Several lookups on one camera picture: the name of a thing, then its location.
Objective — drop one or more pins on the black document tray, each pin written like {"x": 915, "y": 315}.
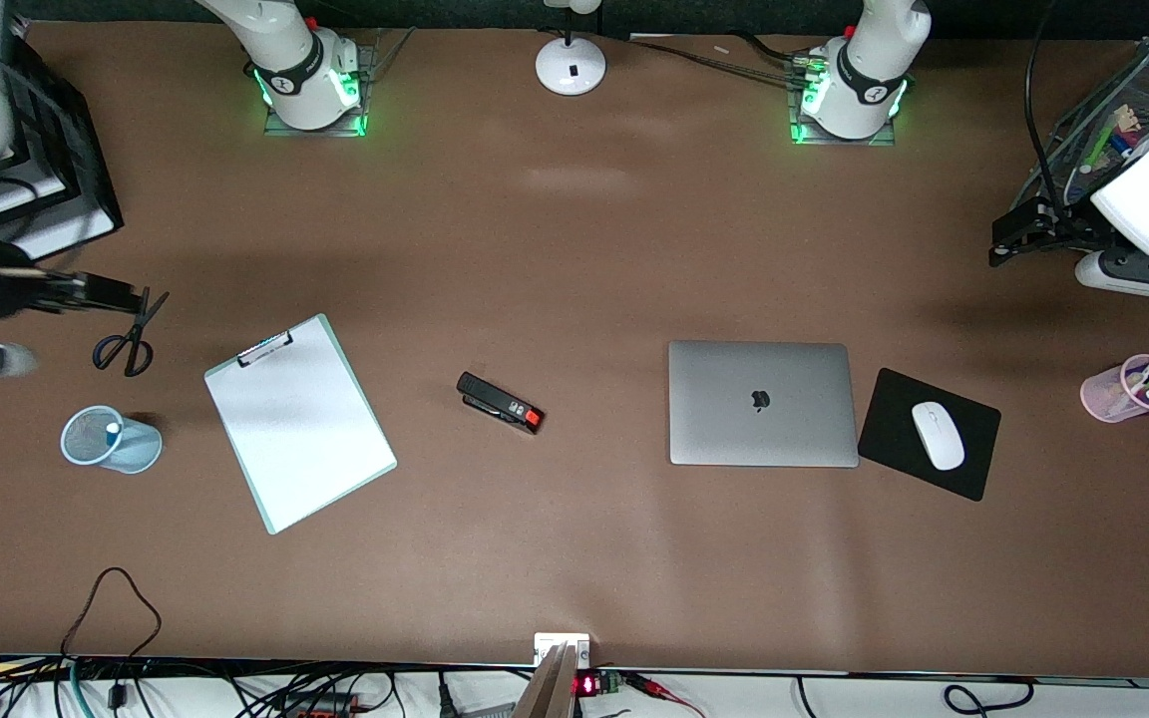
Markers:
{"x": 76, "y": 150}

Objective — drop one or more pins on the red LED circuit board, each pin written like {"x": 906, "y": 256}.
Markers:
{"x": 599, "y": 684}

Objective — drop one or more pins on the pink mesh pen cup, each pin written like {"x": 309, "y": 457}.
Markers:
{"x": 1103, "y": 394}

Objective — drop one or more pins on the white round stand base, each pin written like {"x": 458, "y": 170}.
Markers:
{"x": 571, "y": 68}

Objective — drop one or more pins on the cream coloured marker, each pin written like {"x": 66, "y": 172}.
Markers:
{"x": 1125, "y": 401}

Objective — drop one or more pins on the black mouse pad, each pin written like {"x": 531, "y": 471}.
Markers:
{"x": 894, "y": 429}

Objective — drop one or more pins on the white camera bracket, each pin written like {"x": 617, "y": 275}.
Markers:
{"x": 562, "y": 643}

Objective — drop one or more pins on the silver laptop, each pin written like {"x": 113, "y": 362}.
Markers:
{"x": 762, "y": 404}

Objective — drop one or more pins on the blue mesh pen cup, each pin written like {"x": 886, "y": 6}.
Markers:
{"x": 86, "y": 444}

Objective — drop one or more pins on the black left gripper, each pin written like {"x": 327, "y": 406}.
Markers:
{"x": 1064, "y": 231}

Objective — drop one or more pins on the white paper sheet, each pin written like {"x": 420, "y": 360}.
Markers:
{"x": 300, "y": 429}

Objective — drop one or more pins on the black and red stapler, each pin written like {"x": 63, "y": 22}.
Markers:
{"x": 500, "y": 403}

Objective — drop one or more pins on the mint green clipboard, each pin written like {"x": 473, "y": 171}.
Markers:
{"x": 275, "y": 524}

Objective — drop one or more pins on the black scissors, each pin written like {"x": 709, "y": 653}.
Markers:
{"x": 139, "y": 334}

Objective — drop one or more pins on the orange black power connector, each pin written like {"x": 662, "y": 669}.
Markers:
{"x": 320, "y": 705}

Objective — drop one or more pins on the blue capped white marker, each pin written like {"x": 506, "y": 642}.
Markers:
{"x": 1121, "y": 146}

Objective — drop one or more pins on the grey mesh desk tray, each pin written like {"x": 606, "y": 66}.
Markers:
{"x": 1063, "y": 140}

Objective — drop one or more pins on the grey camera post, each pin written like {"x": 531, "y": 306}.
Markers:
{"x": 550, "y": 688}

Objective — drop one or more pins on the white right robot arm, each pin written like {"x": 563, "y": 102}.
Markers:
{"x": 305, "y": 70}

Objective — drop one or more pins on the white computer mouse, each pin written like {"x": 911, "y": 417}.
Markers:
{"x": 938, "y": 435}

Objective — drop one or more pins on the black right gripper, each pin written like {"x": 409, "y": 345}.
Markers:
{"x": 4, "y": 293}

